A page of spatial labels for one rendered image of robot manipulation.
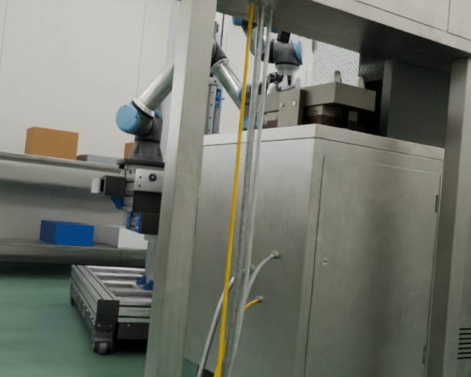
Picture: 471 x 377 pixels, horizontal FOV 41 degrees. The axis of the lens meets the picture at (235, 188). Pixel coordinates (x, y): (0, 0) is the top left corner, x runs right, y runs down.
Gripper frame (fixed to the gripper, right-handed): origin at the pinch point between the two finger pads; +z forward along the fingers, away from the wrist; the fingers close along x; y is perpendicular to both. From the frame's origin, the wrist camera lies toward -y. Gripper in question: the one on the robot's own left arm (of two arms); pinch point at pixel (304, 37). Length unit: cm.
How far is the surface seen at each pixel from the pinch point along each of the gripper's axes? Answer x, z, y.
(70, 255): 34, -187, -310
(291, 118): -26, 48, -8
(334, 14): -42, 61, 30
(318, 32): -35, 50, 21
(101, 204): 57, -216, -275
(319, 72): -4.7, 23.0, -2.2
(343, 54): -4.7, 29.0, 8.6
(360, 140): -13, 64, -1
